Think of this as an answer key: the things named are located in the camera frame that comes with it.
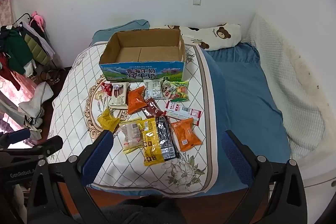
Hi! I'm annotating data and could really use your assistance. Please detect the blue bed sheet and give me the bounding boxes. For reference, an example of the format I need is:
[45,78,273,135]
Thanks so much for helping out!
[89,30,292,194]

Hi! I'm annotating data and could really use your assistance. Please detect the orange snack packet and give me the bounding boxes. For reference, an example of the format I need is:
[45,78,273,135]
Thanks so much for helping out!
[127,86,147,115]
[171,118,202,152]

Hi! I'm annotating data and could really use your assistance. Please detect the yellow snack packet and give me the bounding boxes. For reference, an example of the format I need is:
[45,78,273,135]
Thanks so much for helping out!
[140,118,165,167]
[97,108,121,132]

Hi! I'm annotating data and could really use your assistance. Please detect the small red snack packet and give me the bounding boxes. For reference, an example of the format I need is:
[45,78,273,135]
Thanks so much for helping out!
[101,82,113,96]

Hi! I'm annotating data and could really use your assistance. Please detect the pink floral curtain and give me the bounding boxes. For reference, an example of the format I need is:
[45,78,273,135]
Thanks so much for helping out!
[0,0,17,28]

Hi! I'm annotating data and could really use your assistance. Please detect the red garment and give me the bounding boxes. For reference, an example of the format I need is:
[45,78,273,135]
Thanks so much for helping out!
[0,53,21,91]

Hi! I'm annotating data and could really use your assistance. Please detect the beige bread packet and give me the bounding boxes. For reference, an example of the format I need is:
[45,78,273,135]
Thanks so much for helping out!
[117,118,145,154]

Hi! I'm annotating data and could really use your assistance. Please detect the white chocolate stick packet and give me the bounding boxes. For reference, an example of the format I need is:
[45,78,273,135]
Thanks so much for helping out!
[109,83,130,109]

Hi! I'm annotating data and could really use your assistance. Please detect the pink garment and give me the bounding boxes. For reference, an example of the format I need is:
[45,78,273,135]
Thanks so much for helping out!
[31,11,46,28]

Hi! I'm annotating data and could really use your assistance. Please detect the bear print pillow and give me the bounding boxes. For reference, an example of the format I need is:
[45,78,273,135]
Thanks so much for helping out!
[164,23,241,51]

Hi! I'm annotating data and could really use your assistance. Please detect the white textured blanket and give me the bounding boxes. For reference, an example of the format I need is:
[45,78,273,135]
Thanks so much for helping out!
[245,13,332,180]

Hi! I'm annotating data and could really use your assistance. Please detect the white red-label snack packet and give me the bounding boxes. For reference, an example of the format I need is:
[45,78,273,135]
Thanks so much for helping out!
[164,101,202,126]

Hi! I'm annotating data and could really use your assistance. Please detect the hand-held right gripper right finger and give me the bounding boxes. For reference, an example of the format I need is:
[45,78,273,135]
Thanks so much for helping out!
[221,130,309,224]

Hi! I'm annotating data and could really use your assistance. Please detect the green fruit candy packet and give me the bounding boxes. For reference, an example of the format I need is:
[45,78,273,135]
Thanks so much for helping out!
[161,80,190,102]

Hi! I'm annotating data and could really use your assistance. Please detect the printed cardboard box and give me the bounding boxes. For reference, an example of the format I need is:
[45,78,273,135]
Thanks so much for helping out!
[99,28,186,82]

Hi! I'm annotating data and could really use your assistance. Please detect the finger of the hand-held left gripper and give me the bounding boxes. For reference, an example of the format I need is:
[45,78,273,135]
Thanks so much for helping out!
[0,128,31,148]
[0,135,64,160]

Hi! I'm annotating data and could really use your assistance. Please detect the blue folded cloth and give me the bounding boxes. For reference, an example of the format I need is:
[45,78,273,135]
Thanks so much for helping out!
[91,20,151,43]

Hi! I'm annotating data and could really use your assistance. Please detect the dark red snack packet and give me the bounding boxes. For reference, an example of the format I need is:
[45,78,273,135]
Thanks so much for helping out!
[142,97,164,119]

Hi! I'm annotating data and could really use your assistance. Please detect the white and blue snack packet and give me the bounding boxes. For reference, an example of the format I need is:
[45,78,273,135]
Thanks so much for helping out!
[145,80,164,100]

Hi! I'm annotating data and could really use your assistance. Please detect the white floral printed blanket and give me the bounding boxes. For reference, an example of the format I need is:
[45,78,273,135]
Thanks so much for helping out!
[47,42,219,197]

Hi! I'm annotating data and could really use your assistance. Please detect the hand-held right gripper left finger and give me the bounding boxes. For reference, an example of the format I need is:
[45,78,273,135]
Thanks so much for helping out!
[26,130,114,224]

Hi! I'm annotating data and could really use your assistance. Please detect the black clothes rack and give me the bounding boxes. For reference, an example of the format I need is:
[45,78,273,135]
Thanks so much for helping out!
[13,13,58,68]

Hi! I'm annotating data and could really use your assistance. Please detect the olive puffer vest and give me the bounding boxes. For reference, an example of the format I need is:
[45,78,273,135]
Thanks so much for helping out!
[24,32,45,65]

